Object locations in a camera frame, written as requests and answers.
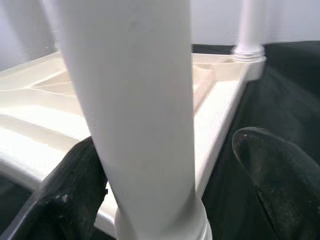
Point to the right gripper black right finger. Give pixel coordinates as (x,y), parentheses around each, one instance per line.
(285,180)

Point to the black cloth cover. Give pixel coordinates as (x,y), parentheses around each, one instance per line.
(275,100)

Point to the white plastic table leg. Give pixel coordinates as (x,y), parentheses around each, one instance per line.
(250,30)
(140,100)

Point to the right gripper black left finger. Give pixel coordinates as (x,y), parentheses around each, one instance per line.
(67,195)

